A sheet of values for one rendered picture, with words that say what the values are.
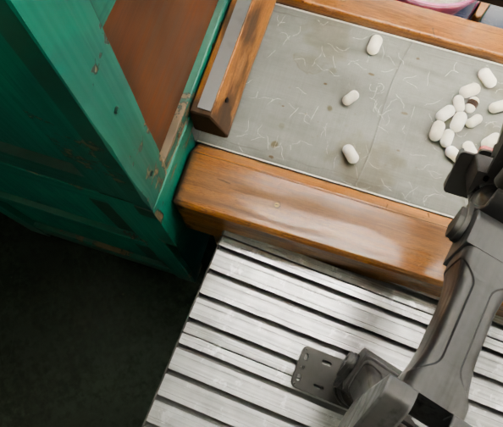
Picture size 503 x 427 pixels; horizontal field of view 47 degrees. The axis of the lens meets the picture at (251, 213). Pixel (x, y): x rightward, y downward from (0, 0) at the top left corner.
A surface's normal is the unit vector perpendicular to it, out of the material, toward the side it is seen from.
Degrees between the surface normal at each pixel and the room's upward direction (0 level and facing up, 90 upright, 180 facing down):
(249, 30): 67
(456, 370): 19
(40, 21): 90
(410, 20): 0
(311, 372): 0
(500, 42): 0
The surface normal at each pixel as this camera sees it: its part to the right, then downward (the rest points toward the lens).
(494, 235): 0.17, -0.51
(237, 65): 0.87, 0.17
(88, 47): 0.95, 0.29
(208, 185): -0.01, -0.25
